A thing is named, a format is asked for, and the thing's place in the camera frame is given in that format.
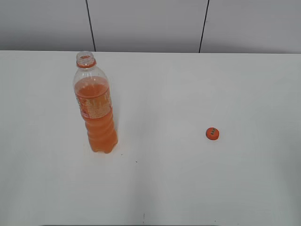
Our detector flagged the orange soda plastic bottle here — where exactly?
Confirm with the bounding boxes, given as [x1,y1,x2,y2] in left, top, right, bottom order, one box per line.
[73,51,118,153]

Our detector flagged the orange bottle cap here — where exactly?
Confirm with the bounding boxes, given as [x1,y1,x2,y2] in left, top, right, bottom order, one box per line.
[206,127,220,141]

